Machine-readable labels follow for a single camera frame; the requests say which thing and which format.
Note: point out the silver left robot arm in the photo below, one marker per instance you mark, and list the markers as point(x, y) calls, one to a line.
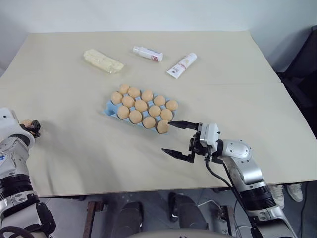
point(15, 158)

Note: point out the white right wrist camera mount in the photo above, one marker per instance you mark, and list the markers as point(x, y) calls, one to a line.
point(208, 135)

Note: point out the rusty metal table frame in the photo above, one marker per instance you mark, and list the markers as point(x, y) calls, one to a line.
point(95, 218)
point(226, 219)

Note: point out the white shoe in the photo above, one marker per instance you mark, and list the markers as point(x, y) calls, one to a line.
point(277, 196)
point(295, 192)

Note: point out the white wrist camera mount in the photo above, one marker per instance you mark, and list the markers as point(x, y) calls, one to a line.
point(208, 135)
point(6, 121)

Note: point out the blue egg carton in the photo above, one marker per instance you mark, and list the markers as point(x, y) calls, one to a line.
point(111, 108)

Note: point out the white squeeze tube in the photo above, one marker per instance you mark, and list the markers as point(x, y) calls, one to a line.
point(182, 65)

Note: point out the yellow snack in clear wrapper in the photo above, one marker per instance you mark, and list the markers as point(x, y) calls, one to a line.
point(102, 60)

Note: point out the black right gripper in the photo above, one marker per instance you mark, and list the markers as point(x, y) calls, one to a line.
point(196, 145)

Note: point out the white bottle with red label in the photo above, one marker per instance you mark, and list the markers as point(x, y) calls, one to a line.
point(148, 53)

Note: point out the dark rounded shape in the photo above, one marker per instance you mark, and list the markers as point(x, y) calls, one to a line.
point(188, 213)
point(131, 219)

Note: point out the tan egg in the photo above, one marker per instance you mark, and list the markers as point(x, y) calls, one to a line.
point(128, 101)
point(159, 100)
point(25, 123)
point(135, 116)
point(172, 105)
point(147, 95)
point(134, 92)
point(123, 112)
point(124, 88)
point(166, 115)
point(116, 97)
point(163, 126)
point(149, 122)
point(154, 111)
point(140, 105)

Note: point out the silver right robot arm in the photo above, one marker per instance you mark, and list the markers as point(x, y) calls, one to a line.
point(244, 158)

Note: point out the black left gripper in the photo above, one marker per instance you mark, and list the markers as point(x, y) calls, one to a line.
point(27, 131)

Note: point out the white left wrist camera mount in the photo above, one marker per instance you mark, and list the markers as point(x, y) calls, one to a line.
point(6, 121)

